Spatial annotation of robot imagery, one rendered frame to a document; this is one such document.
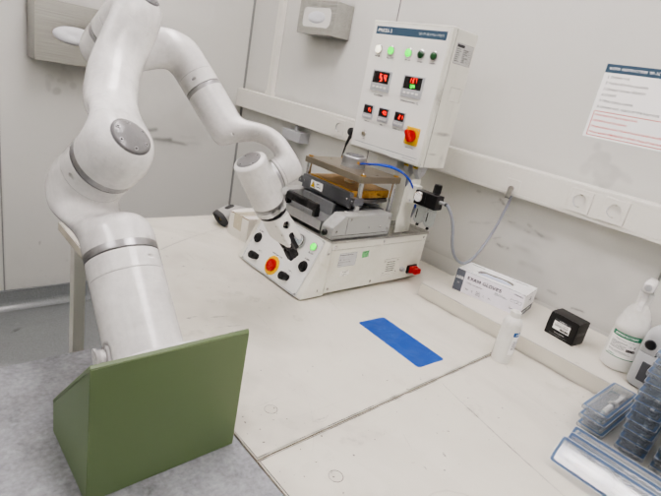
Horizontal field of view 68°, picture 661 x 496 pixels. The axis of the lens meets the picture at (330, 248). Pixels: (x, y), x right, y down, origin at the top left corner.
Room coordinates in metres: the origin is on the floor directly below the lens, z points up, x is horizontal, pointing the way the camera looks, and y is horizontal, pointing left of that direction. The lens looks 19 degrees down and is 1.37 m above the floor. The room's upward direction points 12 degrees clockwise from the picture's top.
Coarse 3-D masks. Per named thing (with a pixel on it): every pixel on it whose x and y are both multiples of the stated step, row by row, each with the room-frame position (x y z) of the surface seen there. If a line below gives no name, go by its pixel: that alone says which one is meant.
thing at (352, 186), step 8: (320, 176) 1.56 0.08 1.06; (328, 176) 1.59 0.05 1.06; (336, 176) 1.62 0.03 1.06; (336, 184) 1.50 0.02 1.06; (344, 184) 1.52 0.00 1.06; (352, 184) 1.54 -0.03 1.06; (368, 184) 1.60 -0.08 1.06; (352, 192) 1.45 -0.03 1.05; (368, 192) 1.50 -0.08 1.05; (376, 192) 1.52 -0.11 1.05; (384, 192) 1.55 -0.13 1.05; (368, 200) 1.50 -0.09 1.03; (376, 200) 1.53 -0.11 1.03; (384, 200) 1.56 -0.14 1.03
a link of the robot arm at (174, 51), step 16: (160, 32) 1.20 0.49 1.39; (176, 32) 1.22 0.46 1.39; (80, 48) 1.12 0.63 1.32; (160, 48) 1.19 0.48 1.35; (176, 48) 1.20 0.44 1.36; (192, 48) 1.22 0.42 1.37; (160, 64) 1.18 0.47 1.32; (176, 64) 1.20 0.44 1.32; (192, 64) 1.20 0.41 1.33; (208, 64) 1.24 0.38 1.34; (176, 80) 1.22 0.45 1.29; (192, 80) 1.20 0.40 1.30; (208, 80) 1.20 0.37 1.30
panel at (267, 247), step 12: (264, 228) 1.50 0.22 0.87; (300, 228) 1.41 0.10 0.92; (252, 240) 1.50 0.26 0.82; (264, 240) 1.47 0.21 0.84; (312, 240) 1.36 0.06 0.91; (324, 240) 1.34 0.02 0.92; (264, 252) 1.44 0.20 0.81; (276, 252) 1.41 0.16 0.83; (300, 252) 1.36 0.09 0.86; (312, 252) 1.34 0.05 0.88; (252, 264) 1.44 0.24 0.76; (264, 264) 1.42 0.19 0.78; (276, 264) 1.38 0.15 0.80; (288, 264) 1.36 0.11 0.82; (312, 264) 1.31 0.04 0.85; (276, 276) 1.36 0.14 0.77; (300, 276) 1.31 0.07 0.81; (288, 288) 1.31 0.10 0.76
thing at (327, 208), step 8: (304, 192) 1.54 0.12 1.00; (312, 200) 1.51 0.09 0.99; (320, 200) 1.48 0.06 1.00; (328, 200) 1.47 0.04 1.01; (288, 208) 1.48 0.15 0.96; (296, 208) 1.45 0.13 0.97; (304, 208) 1.47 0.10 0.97; (320, 208) 1.48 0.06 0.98; (328, 208) 1.45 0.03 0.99; (296, 216) 1.44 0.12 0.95; (304, 216) 1.42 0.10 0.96; (320, 216) 1.42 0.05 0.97; (328, 216) 1.43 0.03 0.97; (312, 224) 1.39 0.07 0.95; (320, 224) 1.36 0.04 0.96
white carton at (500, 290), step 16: (464, 272) 1.49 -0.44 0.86; (480, 272) 1.53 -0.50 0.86; (496, 272) 1.54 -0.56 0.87; (464, 288) 1.48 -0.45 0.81; (480, 288) 1.45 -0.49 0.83; (496, 288) 1.42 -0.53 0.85; (512, 288) 1.41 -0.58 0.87; (528, 288) 1.44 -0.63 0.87; (496, 304) 1.41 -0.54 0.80; (512, 304) 1.39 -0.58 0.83; (528, 304) 1.42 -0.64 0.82
